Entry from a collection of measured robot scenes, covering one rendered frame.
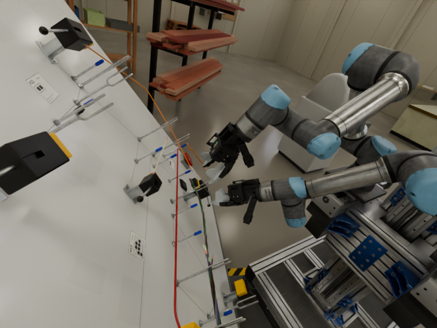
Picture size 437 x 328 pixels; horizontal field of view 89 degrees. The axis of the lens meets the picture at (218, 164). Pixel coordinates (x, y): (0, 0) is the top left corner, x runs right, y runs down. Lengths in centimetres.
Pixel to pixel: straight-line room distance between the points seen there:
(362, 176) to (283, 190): 28
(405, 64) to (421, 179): 35
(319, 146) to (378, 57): 41
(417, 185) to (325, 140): 27
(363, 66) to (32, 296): 98
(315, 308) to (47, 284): 175
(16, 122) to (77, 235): 19
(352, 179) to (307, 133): 32
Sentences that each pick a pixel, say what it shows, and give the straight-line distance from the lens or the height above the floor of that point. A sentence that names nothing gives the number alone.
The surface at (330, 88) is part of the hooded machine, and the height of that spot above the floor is 120.
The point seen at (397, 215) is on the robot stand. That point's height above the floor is 112.
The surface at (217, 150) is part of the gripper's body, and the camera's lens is 67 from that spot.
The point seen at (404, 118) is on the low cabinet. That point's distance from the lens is 785.
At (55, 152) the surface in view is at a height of 152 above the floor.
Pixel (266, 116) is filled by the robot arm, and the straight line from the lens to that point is 63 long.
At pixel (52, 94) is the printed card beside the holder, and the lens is 56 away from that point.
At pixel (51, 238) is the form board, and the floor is 140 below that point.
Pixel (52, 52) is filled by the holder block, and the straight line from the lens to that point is 63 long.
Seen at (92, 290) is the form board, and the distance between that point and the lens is 41.
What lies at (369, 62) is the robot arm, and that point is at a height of 167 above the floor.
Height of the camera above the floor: 170
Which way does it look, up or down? 34 degrees down
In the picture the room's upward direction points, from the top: 17 degrees clockwise
